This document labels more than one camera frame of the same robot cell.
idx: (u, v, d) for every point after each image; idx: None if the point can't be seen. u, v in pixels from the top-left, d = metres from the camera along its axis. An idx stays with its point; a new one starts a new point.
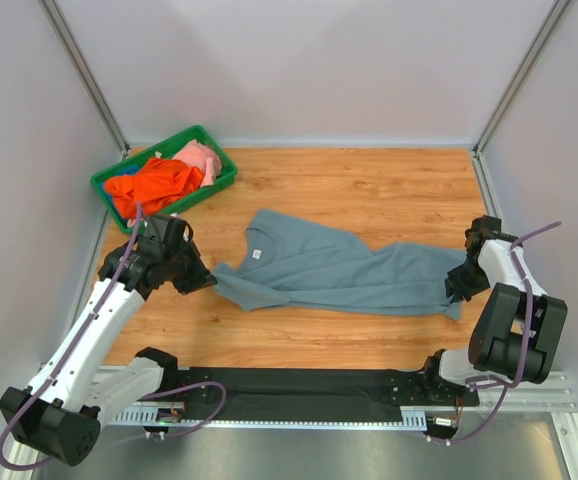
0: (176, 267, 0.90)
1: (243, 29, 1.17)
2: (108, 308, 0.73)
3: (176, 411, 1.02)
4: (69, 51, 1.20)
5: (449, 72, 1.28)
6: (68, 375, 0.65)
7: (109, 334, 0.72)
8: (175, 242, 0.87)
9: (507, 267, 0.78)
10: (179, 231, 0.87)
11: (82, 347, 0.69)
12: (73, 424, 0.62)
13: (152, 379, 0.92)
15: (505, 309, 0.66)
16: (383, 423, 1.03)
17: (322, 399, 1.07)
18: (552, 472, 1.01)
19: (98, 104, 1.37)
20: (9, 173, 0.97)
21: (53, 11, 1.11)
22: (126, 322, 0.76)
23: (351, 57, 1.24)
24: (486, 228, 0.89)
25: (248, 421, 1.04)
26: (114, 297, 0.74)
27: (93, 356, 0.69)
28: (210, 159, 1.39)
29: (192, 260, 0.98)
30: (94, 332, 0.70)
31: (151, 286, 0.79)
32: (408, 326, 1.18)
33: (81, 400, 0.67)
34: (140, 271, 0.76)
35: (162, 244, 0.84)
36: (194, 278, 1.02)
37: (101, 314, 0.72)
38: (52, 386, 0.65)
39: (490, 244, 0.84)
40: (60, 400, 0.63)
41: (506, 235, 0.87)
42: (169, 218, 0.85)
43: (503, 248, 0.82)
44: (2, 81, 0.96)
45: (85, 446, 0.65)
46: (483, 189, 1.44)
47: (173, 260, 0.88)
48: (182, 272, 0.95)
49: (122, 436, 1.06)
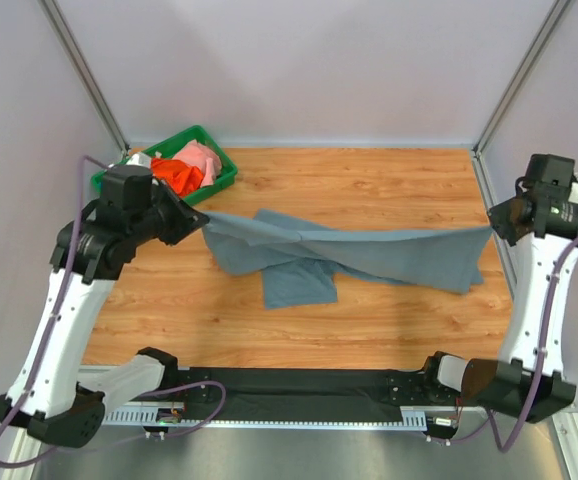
0: (147, 227, 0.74)
1: (243, 28, 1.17)
2: (69, 306, 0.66)
3: (176, 411, 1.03)
4: (69, 51, 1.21)
5: (448, 72, 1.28)
6: (44, 385, 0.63)
7: (79, 331, 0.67)
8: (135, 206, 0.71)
9: (533, 310, 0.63)
10: (139, 190, 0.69)
11: (52, 351, 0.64)
12: (67, 423, 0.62)
13: (152, 377, 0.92)
15: (505, 385, 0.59)
16: (382, 423, 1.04)
17: (322, 399, 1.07)
18: (552, 472, 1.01)
19: (101, 108, 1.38)
20: (8, 172, 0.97)
21: (53, 11, 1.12)
22: (98, 309, 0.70)
23: (350, 57, 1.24)
24: (546, 202, 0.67)
25: (249, 421, 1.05)
26: (73, 293, 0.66)
27: (66, 360, 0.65)
28: (210, 159, 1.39)
29: (171, 212, 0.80)
30: (62, 334, 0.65)
31: (116, 264, 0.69)
32: (408, 326, 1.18)
33: (71, 398, 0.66)
34: (97, 259, 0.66)
35: (122, 213, 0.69)
36: (181, 230, 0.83)
37: (63, 313, 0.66)
38: (31, 397, 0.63)
39: (534, 246, 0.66)
40: (43, 411, 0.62)
41: (565, 221, 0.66)
42: (125, 179, 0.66)
43: (544, 269, 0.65)
44: (1, 79, 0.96)
45: (92, 425, 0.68)
46: (483, 189, 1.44)
47: (141, 223, 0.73)
48: (162, 228, 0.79)
49: (122, 436, 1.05)
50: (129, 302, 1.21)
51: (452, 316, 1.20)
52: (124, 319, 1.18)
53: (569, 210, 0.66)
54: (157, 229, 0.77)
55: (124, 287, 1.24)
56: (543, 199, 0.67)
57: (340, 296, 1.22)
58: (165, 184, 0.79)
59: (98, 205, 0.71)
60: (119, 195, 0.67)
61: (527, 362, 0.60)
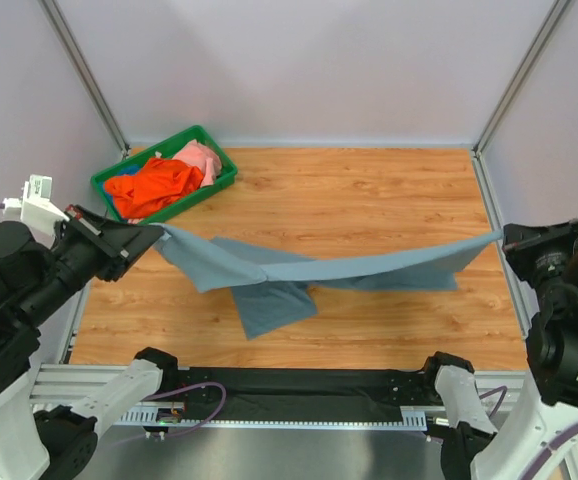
0: (50, 297, 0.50)
1: (243, 28, 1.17)
2: None
3: (176, 411, 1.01)
4: (69, 52, 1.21)
5: (447, 72, 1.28)
6: None
7: (12, 426, 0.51)
8: (17, 285, 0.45)
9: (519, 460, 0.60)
10: (16, 268, 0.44)
11: None
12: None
13: (151, 383, 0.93)
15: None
16: (383, 424, 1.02)
17: (322, 400, 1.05)
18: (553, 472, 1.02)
19: (98, 103, 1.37)
20: (8, 172, 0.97)
21: (54, 11, 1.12)
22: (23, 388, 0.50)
23: (350, 57, 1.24)
24: None
25: (249, 421, 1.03)
26: None
27: (12, 457, 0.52)
28: (210, 159, 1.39)
29: (92, 253, 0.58)
30: None
31: (6, 372, 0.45)
32: (408, 326, 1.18)
33: (45, 458, 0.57)
34: None
35: (0, 307, 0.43)
36: (115, 270, 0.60)
37: None
38: None
39: (539, 415, 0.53)
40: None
41: None
42: None
43: (542, 432, 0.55)
44: (2, 79, 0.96)
45: (84, 455, 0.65)
46: (483, 190, 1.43)
47: (38, 300, 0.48)
48: (78, 280, 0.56)
49: (123, 435, 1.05)
50: (129, 302, 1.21)
51: (452, 316, 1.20)
52: (124, 319, 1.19)
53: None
54: (66, 287, 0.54)
55: (124, 287, 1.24)
56: (575, 342, 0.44)
57: (340, 297, 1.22)
58: (80, 218, 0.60)
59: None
60: None
61: None
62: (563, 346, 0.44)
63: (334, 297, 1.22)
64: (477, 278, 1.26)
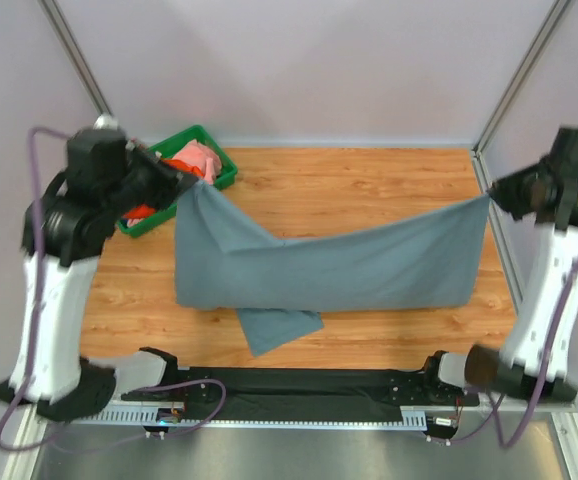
0: (124, 201, 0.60)
1: (243, 27, 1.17)
2: (53, 293, 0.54)
3: (176, 411, 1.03)
4: (68, 48, 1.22)
5: (448, 71, 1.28)
6: (42, 371, 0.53)
7: (70, 312, 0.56)
8: (108, 174, 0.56)
9: (542, 317, 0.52)
10: (109, 156, 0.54)
11: (43, 341, 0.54)
12: (73, 401, 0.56)
13: (154, 372, 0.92)
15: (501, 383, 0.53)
16: (382, 423, 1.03)
17: (322, 400, 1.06)
18: (552, 471, 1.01)
19: (98, 103, 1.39)
20: (7, 170, 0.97)
21: (53, 11, 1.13)
22: (89, 282, 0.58)
23: (349, 57, 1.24)
24: (575, 187, 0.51)
25: (249, 421, 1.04)
26: (53, 278, 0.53)
27: (65, 340, 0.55)
28: (210, 159, 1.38)
29: (152, 175, 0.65)
30: (51, 321, 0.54)
31: (94, 242, 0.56)
32: (407, 326, 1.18)
33: (78, 375, 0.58)
34: (71, 242, 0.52)
35: (93, 185, 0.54)
36: (165, 198, 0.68)
37: (47, 300, 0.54)
38: (34, 382, 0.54)
39: (553, 244, 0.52)
40: (48, 396, 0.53)
41: None
42: (91, 145, 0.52)
43: (560, 268, 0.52)
44: (1, 77, 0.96)
45: (104, 396, 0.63)
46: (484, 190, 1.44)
47: (119, 195, 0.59)
48: (142, 195, 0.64)
49: (122, 436, 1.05)
50: (129, 301, 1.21)
51: (452, 315, 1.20)
52: (124, 319, 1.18)
53: None
54: (136, 195, 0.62)
55: (124, 286, 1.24)
56: (572, 182, 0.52)
57: None
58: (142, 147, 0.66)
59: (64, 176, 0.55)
60: (86, 164, 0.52)
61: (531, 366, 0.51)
62: (562, 187, 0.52)
63: None
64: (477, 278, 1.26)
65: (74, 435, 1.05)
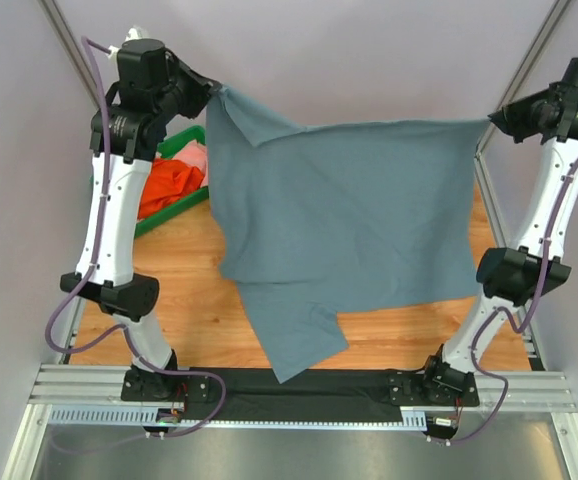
0: (171, 105, 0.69)
1: (246, 29, 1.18)
2: (117, 187, 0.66)
3: (176, 411, 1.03)
4: (67, 49, 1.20)
5: (448, 73, 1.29)
6: (108, 257, 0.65)
7: (128, 210, 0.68)
8: (154, 83, 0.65)
9: (544, 207, 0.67)
10: (156, 66, 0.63)
11: (108, 230, 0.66)
12: (131, 293, 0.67)
13: (162, 352, 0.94)
15: (509, 266, 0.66)
16: (383, 423, 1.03)
17: (322, 400, 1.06)
18: (552, 472, 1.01)
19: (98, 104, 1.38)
20: (11, 169, 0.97)
21: (53, 11, 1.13)
22: (142, 185, 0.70)
23: (352, 58, 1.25)
24: (573, 107, 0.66)
25: (249, 421, 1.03)
26: (119, 174, 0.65)
27: (123, 232, 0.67)
28: None
29: (186, 82, 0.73)
30: (115, 212, 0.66)
31: (152, 144, 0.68)
32: (407, 326, 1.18)
33: (131, 271, 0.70)
34: (135, 140, 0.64)
35: (146, 91, 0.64)
36: (197, 101, 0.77)
37: (113, 194, 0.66)
38: (98, 268, 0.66)
39: (555, 150, 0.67)
40: (111, 280, 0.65)
41: None
42: (140, 55, 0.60)
43: (560, 171, 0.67)
44: (6, 76, 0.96)
45: (151, 298, 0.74)
46: (483, 191, 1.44)
47: (165, 100, 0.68)
48: (182, 100, 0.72)
49: (122, 436, 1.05)
50: None
51: (452, 316, 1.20)
52: None
53: None
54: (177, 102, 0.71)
55: None
56: (572, 104, 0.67)
57: None
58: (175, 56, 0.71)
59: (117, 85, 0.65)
60: (137, 73, 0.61)
61: (533, 250, 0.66)
62: (563, 108, 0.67)
63: None
64: None
65: (73, 435, 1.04)
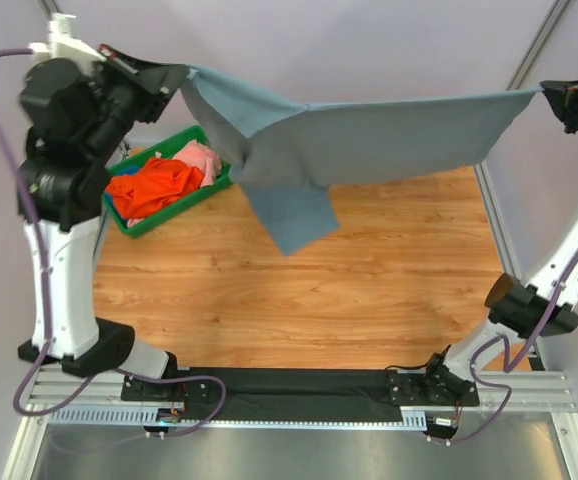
0: (111, 136, 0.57)
1: (245, 26, 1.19)
2: (58, 257, 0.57)
3: (176, 411, 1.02)
4: None
5: (446, 71, 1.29)
6: (62, 331, 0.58)
7: (79, 276, 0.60)
8: (76, 122, 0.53)
9: (567, 247, 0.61)
10: (72, 105, 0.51)
11: (57, 305, 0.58)
12: (96, 357, 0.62)
13: (156, 364, 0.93)
15: (514, 301, 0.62)
16: (383, 423, 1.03)
17: (322, 400, 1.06)
18: (552, 471, 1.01)
19: None
20: None
21: (53, 10, 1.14)
22: (91, 243, 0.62)
23: (351, 55, 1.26)
24: None
25: (249, 421, 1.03)
26: (57, 242, 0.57)
27: (75, 303, 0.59)
28: (210, 159, 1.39)
29: (134, 93, 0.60)
30: (60, 284, 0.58)
31: (94, 200, 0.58)
32: (407, 326, 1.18)
33: (96, 333, 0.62)
34: (67, 202, 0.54)
35: (68, 138, 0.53)
36: (157, 107, 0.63)
37: (54, 265, 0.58)
38: (55, 343, 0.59)
39: None
40: (70, 353, 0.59)
41: None
42: (49, 97, 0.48)
43: None
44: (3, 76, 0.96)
45: (124, 351, 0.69)
46: (484, 191, 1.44)
47: (101, 134, 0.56)
48: (128, 122, 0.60)
49: (122, 436, 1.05)
50: (129, 301, 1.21)
51: (452, 316, 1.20)
52: (123, 319, 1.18)
53: None
54: (121, 127, 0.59)
55: (124, 286, 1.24)
56: None
57: (340, 297, 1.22)
58: (114, 57, 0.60)
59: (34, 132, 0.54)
60: (49, 121, 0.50)
61: (542, 290, 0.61)
62: None
63: (334, 297, 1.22)
64: (477, 278, 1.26)
65: (73, 436, 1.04)
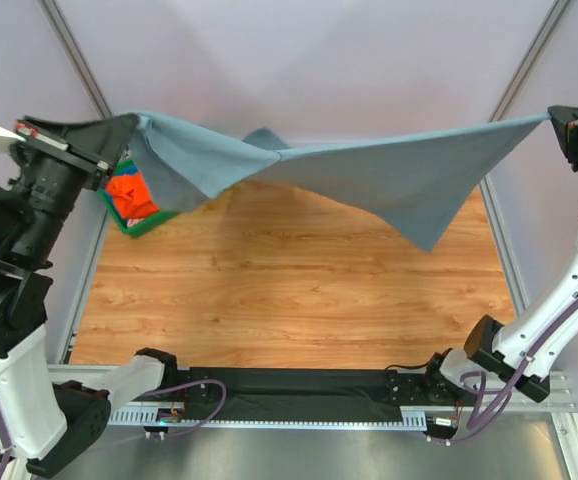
0: (44, 232, 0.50)
1: (243, 28, 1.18)
2: None
3: (176, 411, 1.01)
4: (69, 52, 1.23)
5: (447, 72, 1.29)
6: (21, 440, 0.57)
7: (29, 387, 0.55)
8: None
9: (539, 321, 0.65)
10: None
11: (10, 422, 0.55)
12: (63, 450, 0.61)
13: (151, 379, 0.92)
15: (484, 364, 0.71)
16: (383, 423, 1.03)
17: (322, 400, 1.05)
18: (552, 472, 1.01)
19: (99, 105, 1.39)
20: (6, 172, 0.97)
21: (54, 11, 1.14)
22: (37, 347, 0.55)
23: (351, 57, 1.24)
24: None
25: (249, 421, 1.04)
26: None
27: (27, 418, 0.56)
28: None
29: (67, 173, 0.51)
30: (10, 403, 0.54)
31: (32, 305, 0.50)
32: (407, 326, 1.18)
33: (62, 424, 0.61)
34: None
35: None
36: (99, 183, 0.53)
37: None
38: (16, 449, 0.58)
39: None
40: (35, 457, 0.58)
41: None
42: None
43: (576, 284, 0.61)
44: (0, 78, 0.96)
45: (99, 426, 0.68)
46: (483, 190, 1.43)
47: (28, 235, 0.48)
48: (63, 209, 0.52)
49: (122, 436, 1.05)
50: (129, 301, 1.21)
51: (452, 316, 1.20)
52: (123, 319, 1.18)
53: None
54: (54, 217, 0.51)
55: (124, 287, 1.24)
56: None
57: (340, 297, 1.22)
58: (37, 133, 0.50)
59: None
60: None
61: (509, 358, 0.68)
62: None
63: (334, 297, 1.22)
64: (476, 278, 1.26)
65: None
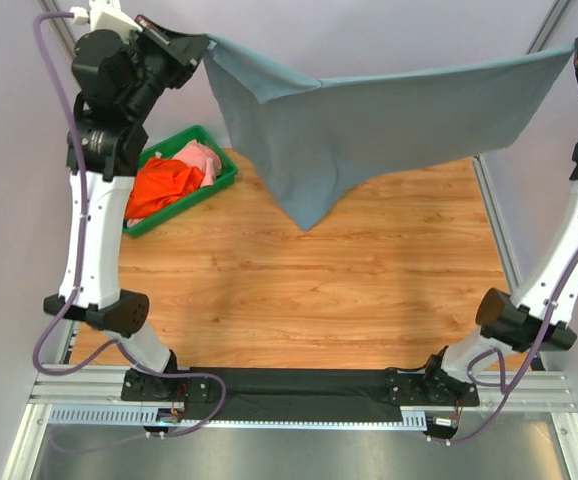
0: (146, 99, 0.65)
1: (244, 27, 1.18)
2: (97, 206, 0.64)
3: (176, 411, 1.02)
4: (66, 49, 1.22)
5: None
6: (91, 280, 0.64)
7: (111, 230, 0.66)
8: (121, 85, 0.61)
9: (556, 265, 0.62)
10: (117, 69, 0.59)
11: (90, 254, 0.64)
12: (117, 312, 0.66)
13: (160, 358, 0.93)
15: (508, 322, 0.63)
16: (383, 423, 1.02)
17: (323, 400, 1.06)
18: (551, 472, 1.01)
19: None
20: (9, 170, 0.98)
21: (54, 12, 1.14)
22: (125, 202, 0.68)
23: (351, 57, 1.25)
24: None
25: (249, 421, 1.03)
26: (99, 192, 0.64)
27: (105, 255, 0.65)
28: (210, 159, 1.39)
29: (165, 63, 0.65)
30: (97, 230, 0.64)
31: (133, 156, 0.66)
32: (407, 326, 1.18)
33: (118, 288, 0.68)
34: (113, 154, 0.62)
35: (112, 102, 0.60)
36: (185, 77, 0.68)
37: (93, 213, 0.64)
38: (81, 293, 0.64)
39: None
40: (96, 303, 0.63)
41: None
42: (98, 66, 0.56)
43: None
44: (4, 79, 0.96)
45: (138, 318, 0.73)
46: (483, 189, 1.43)
47: (138, 100, 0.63)
48: (159, 87, 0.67)
49: (122, 436, 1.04)
50: None
51: (452, 315, 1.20)
52: None
53: None
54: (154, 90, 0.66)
55: (125, 287, 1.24)
56: None
57: (340, 296, 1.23)
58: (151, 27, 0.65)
59: (83, 97, 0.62)
60: (99, 84, 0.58)
61: (535, 310, 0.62)
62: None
63: (334, 297, 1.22)
64: (477, 278, 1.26)
65: (73, 435, 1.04)
